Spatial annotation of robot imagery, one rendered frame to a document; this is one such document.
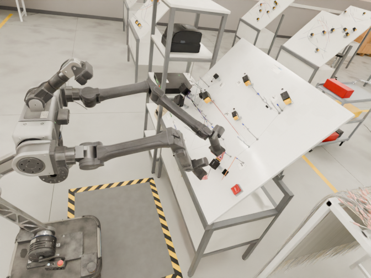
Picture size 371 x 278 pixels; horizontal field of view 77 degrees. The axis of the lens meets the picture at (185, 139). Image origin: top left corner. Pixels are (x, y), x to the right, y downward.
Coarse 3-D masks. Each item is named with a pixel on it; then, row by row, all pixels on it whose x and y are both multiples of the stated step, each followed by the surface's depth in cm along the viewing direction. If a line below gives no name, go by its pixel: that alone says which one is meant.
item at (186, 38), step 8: (176, 24) 208; (184, 24) 212; (176, 32) 196; (184, 32) 197; (192, 32) 200; (200, 32) 204; (176, 40) 199; (184, 40) 201; (192, 40) 204; (200, 40) 207; (176, 48) 203; (184, 48) 206; (192, 48) 208
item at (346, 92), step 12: (324, 84) 345; (336, 84) 328; (348, 84) 375; (336, 96) 328; (348, 96) 324; (360, 96) 344; (348, 108) 367; (360, 120) 368; (336, 132) 384; (324, 144) 372
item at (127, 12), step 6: (126, 0) 615; (132, 0) 572; (144, 0) 655; (126, 6) 566; (132, 6) 608; (138, 6) 619; (126, 12) 586; (132, 12) 569; (126, 18) 593; (126, 24) 600; (126, 30) 590; (126, 36) 597; (126, 42) 606
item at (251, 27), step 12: (264, 0) 668; (276, 0) 634; (288, 0) 602; (252, 12) 678; (264, 12) 641; (276, 12) 610; (240, 24) 701; (252, 24) 650; (264, 24) 616; (240, 36) 704; (252, 36) 646; (264, 36) 636; (264, 48) 658
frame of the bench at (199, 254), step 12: (264, 192) 187; (276, 204) 179; (240, 216) 165; (252, 216) 167; (264, 216) 169; (276, 216) 176; (216, 228) 156; (204, 240) 163; (252, 240) 196; (216, 252) 185; (192, 264) 191
